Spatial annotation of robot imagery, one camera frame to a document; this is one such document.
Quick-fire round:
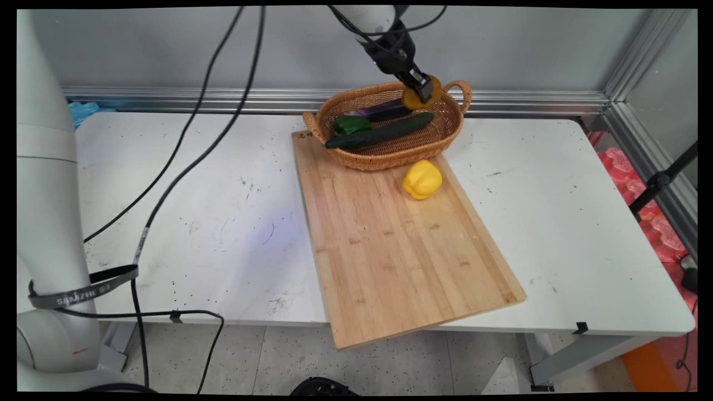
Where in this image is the black tripod leg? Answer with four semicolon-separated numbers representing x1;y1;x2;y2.
629;142;698;222

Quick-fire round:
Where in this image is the black looped cable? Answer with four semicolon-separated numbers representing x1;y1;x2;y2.
53;308;225;395

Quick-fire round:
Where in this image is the thick black cable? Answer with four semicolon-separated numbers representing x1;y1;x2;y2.
129;6;266;389

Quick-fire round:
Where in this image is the yellow bell pepper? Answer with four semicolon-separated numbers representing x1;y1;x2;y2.
402;160;443;201

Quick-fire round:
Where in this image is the green bell pepper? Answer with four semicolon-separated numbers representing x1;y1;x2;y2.
333;115;373;136

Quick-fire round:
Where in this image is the black round floor object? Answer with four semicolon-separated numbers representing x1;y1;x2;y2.
290;377;358;397

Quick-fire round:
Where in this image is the bamboo cutting board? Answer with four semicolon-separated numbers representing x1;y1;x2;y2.
292;129;527;350

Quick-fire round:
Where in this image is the pink foam packaging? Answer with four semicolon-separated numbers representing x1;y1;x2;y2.
587;130;698;314

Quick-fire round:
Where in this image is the dark green cucumber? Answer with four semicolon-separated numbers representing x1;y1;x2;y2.
325;112;435;150

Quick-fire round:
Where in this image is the blue plastic bag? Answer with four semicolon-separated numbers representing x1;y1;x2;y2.
68;101;116;129

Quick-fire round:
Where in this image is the horizontal aluminium frame rail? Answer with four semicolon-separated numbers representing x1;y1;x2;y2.
61;86;611;118

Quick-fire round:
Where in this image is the brown potato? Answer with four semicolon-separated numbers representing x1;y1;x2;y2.
401;75;444;111

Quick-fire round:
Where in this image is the slanted aluminium frame rail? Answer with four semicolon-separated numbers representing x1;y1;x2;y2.
603;8;698;260

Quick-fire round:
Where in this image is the woven wicker basket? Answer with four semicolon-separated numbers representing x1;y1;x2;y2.
302;80;473;171

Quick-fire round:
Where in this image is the thin black floor cable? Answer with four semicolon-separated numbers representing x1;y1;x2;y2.
675;300;698;392

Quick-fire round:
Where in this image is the grey printed strap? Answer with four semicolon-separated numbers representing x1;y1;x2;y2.
28;265;140;310

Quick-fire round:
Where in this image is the grey table leg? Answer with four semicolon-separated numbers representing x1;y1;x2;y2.
522;332;665;392

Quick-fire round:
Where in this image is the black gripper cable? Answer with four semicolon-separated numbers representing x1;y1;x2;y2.
328;6;397;59
365;6;448;41

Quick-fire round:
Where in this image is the purple eggplant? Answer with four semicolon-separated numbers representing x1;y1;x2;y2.
356;100;414;123

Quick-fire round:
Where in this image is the orange floor object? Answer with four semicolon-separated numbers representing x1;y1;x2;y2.
621;339;685;394

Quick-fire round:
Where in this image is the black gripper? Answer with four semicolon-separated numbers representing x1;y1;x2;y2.
362;21;437;105

